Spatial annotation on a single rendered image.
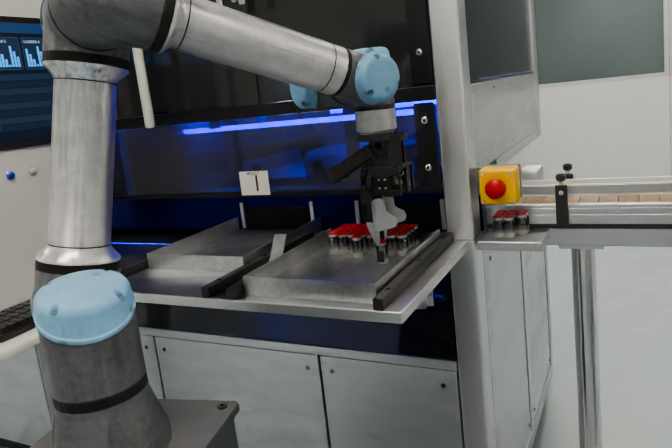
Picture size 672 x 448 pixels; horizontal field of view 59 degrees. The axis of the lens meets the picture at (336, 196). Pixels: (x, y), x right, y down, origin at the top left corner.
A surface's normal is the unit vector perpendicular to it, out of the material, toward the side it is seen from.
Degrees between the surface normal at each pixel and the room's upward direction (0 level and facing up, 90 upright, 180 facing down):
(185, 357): 90
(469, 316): 90
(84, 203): 90
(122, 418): 72
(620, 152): 90
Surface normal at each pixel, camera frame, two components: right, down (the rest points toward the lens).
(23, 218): 0.89, -0.02
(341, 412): -0.44, 0.21
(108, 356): 0.64, 0.07
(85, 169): 0.47, 0.10
